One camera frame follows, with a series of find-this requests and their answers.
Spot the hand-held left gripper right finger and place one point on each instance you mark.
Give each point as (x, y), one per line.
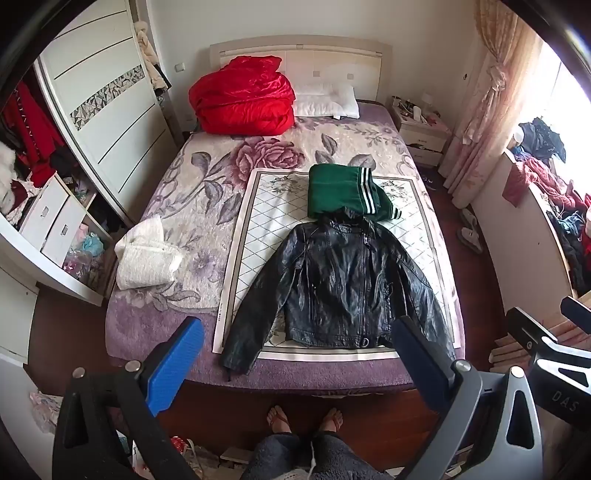
(418, 364)

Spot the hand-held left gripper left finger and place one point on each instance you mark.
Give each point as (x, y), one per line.
(175, 360)

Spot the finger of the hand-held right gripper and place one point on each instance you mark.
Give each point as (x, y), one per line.
(526, 330)
(579, 310)

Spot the black leather jacket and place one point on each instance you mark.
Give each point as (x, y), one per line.
(341, 286)

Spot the pile of mixed clothes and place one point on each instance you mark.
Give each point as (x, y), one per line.
(554, 184)

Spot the stack of beige boards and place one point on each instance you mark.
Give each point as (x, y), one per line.
(501, 355)

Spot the white window counter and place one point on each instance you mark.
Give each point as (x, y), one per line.
(508, 240)

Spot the person's right foot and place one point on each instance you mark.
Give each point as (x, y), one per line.
(332, 421)

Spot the person's foot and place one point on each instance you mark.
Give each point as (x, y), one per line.
(332, 421)
(279, 420)

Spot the white fluffy garment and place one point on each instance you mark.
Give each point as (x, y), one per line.
(143, 258)

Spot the person's left foot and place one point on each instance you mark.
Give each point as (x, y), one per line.
(279, 420)

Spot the person's legs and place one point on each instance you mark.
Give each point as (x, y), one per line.
(323, 457)

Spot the white diamond-pattern mat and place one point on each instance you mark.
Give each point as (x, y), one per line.
(268, 221)

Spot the white wardrobe drawer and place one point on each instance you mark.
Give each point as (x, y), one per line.
(44, 210)
(64, 230)

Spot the bed with floral cover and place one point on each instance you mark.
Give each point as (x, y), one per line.
(207, 184)

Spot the green garment with white stripes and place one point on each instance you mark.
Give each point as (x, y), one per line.
(337, 189)

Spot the pink floral curtain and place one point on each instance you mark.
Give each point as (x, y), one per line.
(489, 115)

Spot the white nightstand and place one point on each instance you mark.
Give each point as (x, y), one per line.
(422, 138)

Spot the white wardrobe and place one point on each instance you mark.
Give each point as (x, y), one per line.
(115, 115)

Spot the red hanging garments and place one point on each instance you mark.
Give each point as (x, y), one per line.
(34, 129)

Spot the red quilt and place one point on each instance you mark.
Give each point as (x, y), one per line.
(244, 97)

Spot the white pillow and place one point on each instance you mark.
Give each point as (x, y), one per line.
(323, 101)

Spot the cream hanging garment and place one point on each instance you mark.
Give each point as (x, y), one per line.
(151, 55)

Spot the white bed headboard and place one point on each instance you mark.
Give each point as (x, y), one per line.
(323, 64)

